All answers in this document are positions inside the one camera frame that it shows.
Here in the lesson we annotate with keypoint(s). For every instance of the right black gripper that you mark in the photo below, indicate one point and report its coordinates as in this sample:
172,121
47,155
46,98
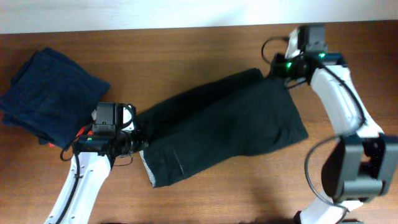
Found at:
276,71

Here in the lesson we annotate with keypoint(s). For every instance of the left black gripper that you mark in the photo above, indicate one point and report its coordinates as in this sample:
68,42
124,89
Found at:
143,141

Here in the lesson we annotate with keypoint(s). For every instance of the black shorts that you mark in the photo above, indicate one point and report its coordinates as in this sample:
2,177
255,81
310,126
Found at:
245,114

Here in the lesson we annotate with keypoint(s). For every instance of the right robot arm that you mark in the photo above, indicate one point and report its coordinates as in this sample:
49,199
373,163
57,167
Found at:
362,165

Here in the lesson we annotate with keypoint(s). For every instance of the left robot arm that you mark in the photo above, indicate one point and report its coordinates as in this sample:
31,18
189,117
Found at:
114,134

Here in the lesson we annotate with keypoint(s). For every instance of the folded red garment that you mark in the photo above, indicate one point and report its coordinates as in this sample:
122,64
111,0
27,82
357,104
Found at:
81,132

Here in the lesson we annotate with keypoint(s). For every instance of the folded navy blue garment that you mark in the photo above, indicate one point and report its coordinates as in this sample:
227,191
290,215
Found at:
52,97

